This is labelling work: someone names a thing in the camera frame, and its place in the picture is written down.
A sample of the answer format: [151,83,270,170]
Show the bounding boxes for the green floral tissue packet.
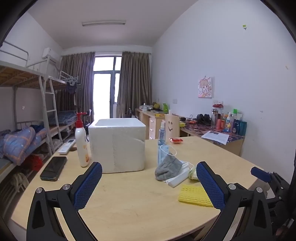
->
[189,167,199,181]

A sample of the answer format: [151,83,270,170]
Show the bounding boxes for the patterned cloth desk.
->
[180,121,244,156]

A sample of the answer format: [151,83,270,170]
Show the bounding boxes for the red snack packet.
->
[169,138,183,144]

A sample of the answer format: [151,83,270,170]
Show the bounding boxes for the brown curtain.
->
[56,52,95,113]
[116,52,152,118]

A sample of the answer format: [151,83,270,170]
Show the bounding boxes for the white tissue pack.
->
[164,161,194,188]

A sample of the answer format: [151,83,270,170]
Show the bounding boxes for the white lotion pump bottle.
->
[75,113,89,167]

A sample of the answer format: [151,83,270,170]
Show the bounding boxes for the blue spray bottle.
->
[158,121,166,165]

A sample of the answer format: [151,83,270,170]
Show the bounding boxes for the clear red-lid bottle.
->
[211,102,224,129]

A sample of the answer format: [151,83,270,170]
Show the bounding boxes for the white air conditioner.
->
[42,47,60,63]

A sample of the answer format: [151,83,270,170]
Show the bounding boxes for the ceiling tube light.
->
[82,20,126,27]

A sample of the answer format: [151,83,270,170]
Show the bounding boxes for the anime girl wall picture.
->
[198,76,212,98]

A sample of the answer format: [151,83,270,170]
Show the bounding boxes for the blue plaid quilt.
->
[1,125,47,166]

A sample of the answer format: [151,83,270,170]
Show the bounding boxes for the metal bunk bed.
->
[1,41,74,180]

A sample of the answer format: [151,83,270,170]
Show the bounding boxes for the grey sock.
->
[154,155,183,181]

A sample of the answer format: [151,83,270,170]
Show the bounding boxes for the yellow foam fruit net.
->
[178,185,214,207]

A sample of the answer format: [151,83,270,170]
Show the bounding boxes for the left brown curtain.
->
[56,52,95,113]

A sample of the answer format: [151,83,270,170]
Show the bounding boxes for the white remote control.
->
[58,139,76,155]

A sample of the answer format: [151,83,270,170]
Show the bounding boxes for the black smartphone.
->
[40,156,67,181]

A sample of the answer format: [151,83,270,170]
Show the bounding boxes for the right brown curtain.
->
[116,52,152,118]

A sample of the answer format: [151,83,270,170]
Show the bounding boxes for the white styrofoam box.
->
[88,118,146,174]

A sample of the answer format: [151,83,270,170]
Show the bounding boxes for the blue face mask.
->
[158,145,177,166]

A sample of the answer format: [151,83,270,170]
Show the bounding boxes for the wooden smiley chair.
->
[165,114,180,141]

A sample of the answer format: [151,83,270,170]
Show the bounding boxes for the white paper sheet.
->
[201,131,229,145]

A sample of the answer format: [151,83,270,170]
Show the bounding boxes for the wooden desk with drawers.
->
[135,108,165,140]

